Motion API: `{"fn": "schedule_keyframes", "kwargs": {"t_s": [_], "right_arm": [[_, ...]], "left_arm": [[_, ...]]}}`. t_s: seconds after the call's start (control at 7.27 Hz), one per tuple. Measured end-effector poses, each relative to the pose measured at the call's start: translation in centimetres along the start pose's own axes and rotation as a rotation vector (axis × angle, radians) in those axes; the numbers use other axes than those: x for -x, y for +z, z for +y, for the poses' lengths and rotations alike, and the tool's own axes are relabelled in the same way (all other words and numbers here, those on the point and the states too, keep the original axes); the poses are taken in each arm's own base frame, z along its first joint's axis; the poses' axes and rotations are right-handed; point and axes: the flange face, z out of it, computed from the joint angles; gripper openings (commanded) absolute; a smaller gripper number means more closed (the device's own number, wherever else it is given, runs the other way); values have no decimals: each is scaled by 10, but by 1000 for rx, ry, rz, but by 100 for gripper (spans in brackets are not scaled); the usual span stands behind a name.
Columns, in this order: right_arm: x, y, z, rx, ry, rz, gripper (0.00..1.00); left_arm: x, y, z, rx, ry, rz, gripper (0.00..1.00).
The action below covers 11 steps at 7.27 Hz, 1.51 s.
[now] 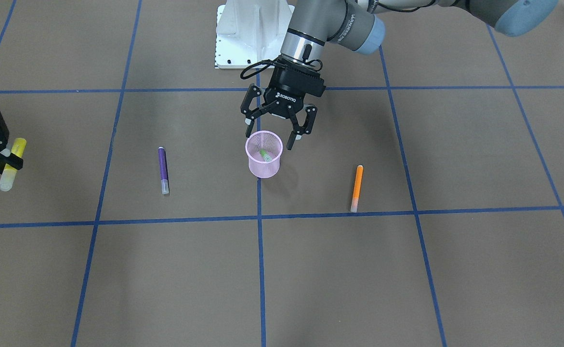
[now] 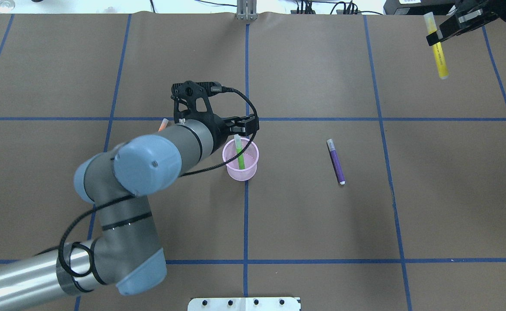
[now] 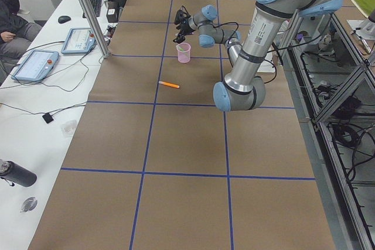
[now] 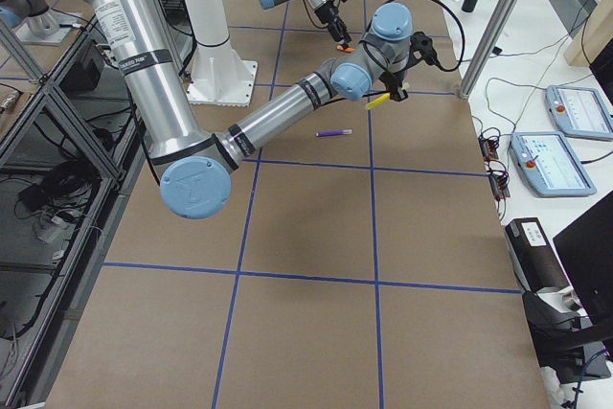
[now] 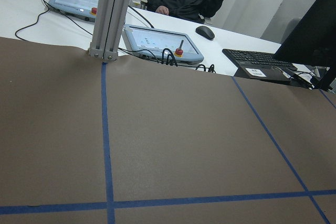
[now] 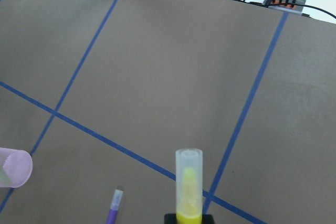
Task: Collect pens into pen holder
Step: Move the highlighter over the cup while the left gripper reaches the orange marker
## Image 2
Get yellow highlighter pen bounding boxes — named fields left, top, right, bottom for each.
left=424, top=12, right=449, bottom=79

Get pink mesh pen holder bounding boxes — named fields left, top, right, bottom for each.
left=223, top=139, right=259, bottom=181

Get white metal base plate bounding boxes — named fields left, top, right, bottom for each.
left=187, top=297, right=302, bottom=311

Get green highlighter pen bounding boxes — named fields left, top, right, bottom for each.
left=234, top=134, right=245, bottom=171

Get orange highlighter pen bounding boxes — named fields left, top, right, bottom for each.
left=158, top=118, right=169, bottom=132

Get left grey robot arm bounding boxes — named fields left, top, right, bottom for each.
left=0, top=114, right=259, bottom=311

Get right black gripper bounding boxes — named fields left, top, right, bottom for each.
left=426, top=0, right=506, bottom=47

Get left black camera cable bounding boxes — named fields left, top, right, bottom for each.
left=58, top=86, right=260, bottom=278

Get brown paper table cover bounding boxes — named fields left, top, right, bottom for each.
left=0, top=12, right=506, bottom=311

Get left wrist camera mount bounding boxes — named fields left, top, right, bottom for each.
left=171, top=81, right=223, bottom=124

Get blue tape grid lines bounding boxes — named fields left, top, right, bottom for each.
left=0, top=14, right=506, bottom=311

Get purple highlighter pen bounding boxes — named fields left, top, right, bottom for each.
left=326, top=139, right=346, bottom=186

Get black box with label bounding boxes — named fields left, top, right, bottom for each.
left=383, top=0, right=455, bottom=16

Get aluminium frame post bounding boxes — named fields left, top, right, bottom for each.
left=235, top=0, right=258, bottom=21

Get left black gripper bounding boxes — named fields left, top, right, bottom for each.
left=213, top=114, right=260, bottom=149

